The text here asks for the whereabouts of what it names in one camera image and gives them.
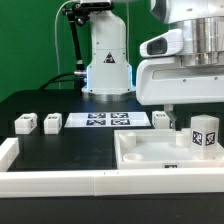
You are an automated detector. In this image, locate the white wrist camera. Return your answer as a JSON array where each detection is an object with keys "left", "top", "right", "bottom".
[{"left": 140, "top": 29, "right": 184, "bottom": 58}]

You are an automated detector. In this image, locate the white square table top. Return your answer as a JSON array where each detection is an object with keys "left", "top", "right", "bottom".
[{"left": 114, "top": 128, "right": 224, "bottom": 169}]

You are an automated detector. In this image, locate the grey cable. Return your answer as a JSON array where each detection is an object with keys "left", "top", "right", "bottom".
[{"left": 54, "top": 0, "right": 81, "bottom": 90}]

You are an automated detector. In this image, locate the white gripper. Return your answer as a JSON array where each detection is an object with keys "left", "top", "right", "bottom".
[{"left": 136, "top": 57, "right": 224, "bottom": 129}]

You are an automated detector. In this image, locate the white marker sheet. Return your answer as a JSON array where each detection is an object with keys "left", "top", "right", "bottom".
[{"left": 65, "top": 112, "right": 151, "bottom": 128}]

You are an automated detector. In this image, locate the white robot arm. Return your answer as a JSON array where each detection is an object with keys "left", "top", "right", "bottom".
[{"left": 62, "top": 0, "right": 224, "bottom": 112}]

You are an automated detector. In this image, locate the black cable bundle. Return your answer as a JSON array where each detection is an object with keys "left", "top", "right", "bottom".
[{"left": 38, "top": 6, "right": 88, "bottom": 91}]

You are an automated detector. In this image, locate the white U-shaped fence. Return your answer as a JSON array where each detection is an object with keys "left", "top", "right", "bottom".
[{"left": 0, "top": 134, "right": 224, "bottom": 198}]

